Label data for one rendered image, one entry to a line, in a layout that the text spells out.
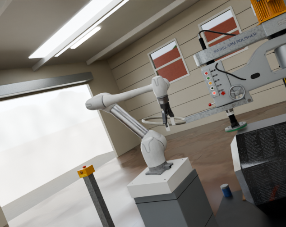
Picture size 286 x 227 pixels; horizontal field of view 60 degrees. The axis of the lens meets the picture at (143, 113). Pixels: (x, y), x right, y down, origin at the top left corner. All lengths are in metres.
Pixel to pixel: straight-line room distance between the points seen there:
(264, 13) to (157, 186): 1.79
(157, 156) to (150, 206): 0.38
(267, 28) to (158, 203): 1.77
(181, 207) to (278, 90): 7.10
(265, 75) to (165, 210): 1.50
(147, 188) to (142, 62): 8.56
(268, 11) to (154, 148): 1.60
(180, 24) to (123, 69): 3.10
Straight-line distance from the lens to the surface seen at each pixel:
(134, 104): 10.77
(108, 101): 2.03
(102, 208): 2.73
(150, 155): 1.96
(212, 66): 2.53
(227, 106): 2.59
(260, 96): 8.74
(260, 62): 2.57
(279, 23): 2.61
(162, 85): 1.89
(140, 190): 1.98
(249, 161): 2.39
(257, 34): 2.58
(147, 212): 2.08
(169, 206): 1.93
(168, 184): 1.80
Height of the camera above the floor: 1.42
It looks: 1 degrees down
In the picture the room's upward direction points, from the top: 22 degrees counter-clockwise
